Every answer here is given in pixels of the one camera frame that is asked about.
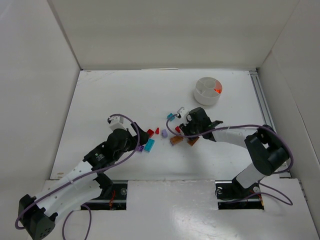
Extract red rectangular lego brick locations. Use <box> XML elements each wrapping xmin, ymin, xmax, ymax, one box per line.
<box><xmin>147</xmin><ymin>129</ymin><xmax>155</xmax><ymax>138</ymax></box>

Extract long teal lego brick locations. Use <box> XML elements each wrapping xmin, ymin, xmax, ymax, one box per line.
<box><xmin>143</xmin><ymin>138</ymin><xmax>155</xmax><ymax>153</ymax></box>

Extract purple lego brick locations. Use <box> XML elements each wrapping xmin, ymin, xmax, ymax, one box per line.
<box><xmin>135</xmin><ymin>145</ymin><xmax>145</xmax><ymax>153</ymax></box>

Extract lavender lego brick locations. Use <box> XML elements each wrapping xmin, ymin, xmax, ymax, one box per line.
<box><xmin>161</xmin><ymin>129</ymin><xmax>168</xmax><ymax>138</ymax></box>

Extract small teal lego brick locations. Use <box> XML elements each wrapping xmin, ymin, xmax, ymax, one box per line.
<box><xmin>167</xmin><ymin>113</ymin><xmax>176</xmax><ymax>122</ymax></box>

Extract orange round lego dish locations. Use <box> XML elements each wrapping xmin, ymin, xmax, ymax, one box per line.
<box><xmin>214</xmin><ymin>83</ymin><xmax>223</xmax><ymax>94</ymax></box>

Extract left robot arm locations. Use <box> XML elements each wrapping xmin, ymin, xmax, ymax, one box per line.
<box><xmin>16</xmin><ymin>122</ymin><xmax>150</xmax><ymax>240</ymax></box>

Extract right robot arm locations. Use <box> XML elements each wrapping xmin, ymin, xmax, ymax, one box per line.
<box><xmin>177</xmin><ymin>107</ymin><xmax>292</xmax><ymax>190</ymax></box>

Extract small red lego right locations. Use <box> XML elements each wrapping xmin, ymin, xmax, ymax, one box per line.
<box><xmin>175</xmin><ymin>126</ymin><xmax>181</xmax><ymax>133</ymax></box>

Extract brown lego brick upside down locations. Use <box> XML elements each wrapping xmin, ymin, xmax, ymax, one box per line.
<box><xmin>187</xmin><ymin>137</ymin><xmax>199</xmax><ymax>147</ymax></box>

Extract brown lego plate studs up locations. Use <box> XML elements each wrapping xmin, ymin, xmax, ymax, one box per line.
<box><xmin>169</xmin><ymin>136</ymin><xmax>184</xmax><ymax>146</ymax></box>

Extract white round divided container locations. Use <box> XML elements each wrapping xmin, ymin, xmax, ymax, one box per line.
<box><xmin>193</xmin><ymin>77</ymin><xmax>222</xmax><ymax>106</ymax></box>

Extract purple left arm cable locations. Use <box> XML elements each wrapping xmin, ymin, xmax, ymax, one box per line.
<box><xmin>14</xmin><ymin>113</ymin><xmax>141</xmax><ymax>240</ymax></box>

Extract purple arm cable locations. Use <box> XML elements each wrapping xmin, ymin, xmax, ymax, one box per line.
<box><xmin>165</xmin><ymin>117</ymin><xmax>294</xmax><ymax>207</ymax></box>
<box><xmin>14</xmin><ymin>113</ymin><xmax>141</xmax><ymax>240</ymax></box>

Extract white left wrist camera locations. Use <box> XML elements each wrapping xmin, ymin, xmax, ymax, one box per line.
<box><xmin>107</xmin><ymin>115</ymin><xmax>126</xmax><ymax>131</ymax></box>

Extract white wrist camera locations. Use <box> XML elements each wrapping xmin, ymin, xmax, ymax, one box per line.
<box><xmin>176</xmin><ymin>106</ymin><xmax>190</xmax><ymax>126</ymax></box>
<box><xmin>107</xmin><ymin>115</ymin><xmax>126</xmax><ymax>131</ymax></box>

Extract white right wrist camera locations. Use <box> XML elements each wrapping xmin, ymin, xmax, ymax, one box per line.
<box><xmin>176</xmin><ymin>106</ymin><xmax>190</xmax><ymax>126</ymax></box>

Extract aluminium rail on table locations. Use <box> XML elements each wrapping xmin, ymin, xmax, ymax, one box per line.
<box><xmin>249</xmin><ymin>70</ymin><xmax>276</xmax><ymax>130</ymax></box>

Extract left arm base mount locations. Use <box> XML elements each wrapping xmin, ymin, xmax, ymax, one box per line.
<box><xmin>80</xmin><ymin>173</ymin><xmax>128</xmax><ymax>211</ymax></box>

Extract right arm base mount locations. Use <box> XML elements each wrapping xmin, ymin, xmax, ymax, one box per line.
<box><xmin>214</xmin><ymin>180</ymin><xmax>264</xmax><ymax>210</ymax></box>

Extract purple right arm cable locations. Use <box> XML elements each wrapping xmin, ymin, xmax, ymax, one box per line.
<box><xmin>165</xmin><ymin>117</ymin><xmax>294</xmax><ymax>207</ymax></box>

